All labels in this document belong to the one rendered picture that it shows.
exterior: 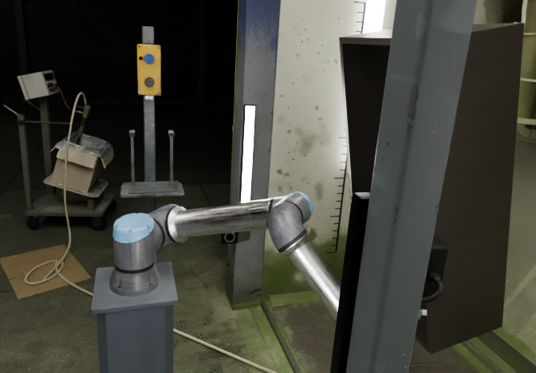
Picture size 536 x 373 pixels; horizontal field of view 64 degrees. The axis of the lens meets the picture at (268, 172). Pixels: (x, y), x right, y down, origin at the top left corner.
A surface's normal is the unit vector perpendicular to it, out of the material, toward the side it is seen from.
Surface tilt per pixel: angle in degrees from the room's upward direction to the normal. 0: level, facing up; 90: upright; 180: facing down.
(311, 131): 90
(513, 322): 57
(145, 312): 90
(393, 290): 90
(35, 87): 90
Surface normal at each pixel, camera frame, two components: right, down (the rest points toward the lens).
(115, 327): 0.29, 0.29
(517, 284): -0.77, -0.50
